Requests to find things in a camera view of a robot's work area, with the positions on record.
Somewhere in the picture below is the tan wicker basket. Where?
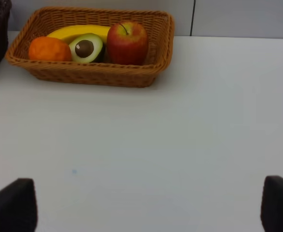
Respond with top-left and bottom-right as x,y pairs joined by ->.
5,6 -> 175,87

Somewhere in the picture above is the red apple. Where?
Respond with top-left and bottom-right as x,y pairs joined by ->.
107,21 -> 149,65

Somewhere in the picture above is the orange mandarin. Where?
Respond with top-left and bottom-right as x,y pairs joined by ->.
28,37 -> 72,61

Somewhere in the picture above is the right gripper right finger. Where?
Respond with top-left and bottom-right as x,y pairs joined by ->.
260,175 -> 283,232

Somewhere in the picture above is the avocado half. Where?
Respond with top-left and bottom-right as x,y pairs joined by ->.
69,33 -> 105,63

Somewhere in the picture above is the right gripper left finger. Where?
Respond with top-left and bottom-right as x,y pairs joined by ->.
0,178 -> 38,232

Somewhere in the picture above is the yellow banana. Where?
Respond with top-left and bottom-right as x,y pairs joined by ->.
47,25 -> 110,44

